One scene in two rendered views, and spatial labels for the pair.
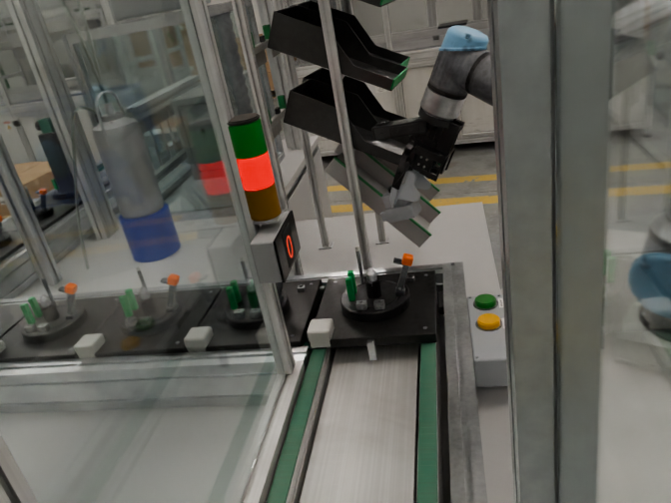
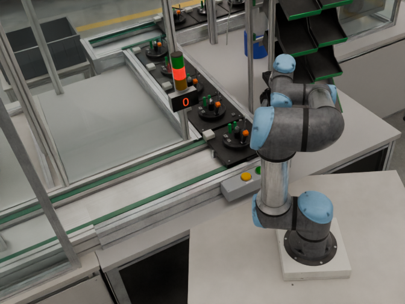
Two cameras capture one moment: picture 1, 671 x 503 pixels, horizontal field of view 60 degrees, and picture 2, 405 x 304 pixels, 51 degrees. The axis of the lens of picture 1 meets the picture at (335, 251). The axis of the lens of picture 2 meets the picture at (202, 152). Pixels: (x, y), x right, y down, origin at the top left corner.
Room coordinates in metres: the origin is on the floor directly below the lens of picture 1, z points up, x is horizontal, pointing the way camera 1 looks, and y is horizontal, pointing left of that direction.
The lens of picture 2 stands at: (0.03, -1.17, 2.22)
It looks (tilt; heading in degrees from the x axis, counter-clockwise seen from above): 41 degrees down; 55
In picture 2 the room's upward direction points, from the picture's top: 7 degrees counter-clockwise
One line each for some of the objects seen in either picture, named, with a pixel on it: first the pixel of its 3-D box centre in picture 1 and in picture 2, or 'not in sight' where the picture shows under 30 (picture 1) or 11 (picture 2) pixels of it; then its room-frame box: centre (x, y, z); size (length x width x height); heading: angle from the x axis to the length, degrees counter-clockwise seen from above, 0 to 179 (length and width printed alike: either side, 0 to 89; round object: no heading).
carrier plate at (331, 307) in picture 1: (376, 306); (237, 142); (1.01, -0.06, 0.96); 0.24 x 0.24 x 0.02; 77
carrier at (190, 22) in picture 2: not in sight; (175, 15); (1.59, 1.18, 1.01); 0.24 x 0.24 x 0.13; 77
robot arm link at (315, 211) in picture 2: not in sight; (312, 213); (0.84, -0.62, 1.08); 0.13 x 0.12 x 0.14; 130
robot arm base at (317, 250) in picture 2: not in sight; (311, 234); (0.84, -0.62, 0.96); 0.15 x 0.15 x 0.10
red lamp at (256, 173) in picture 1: (255, 170); (179, 71); (0.86, 0.10, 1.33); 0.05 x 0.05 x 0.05
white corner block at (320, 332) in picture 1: (321, 333); (208, 136); (0.94, 0.06, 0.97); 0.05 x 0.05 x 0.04; 77
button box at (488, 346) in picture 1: (489, 336); (246, 182); (0.88, -0.25, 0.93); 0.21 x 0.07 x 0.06; 167
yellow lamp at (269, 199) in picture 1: (262, 200); (180, 82); (0.86, 0.10, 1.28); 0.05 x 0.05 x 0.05
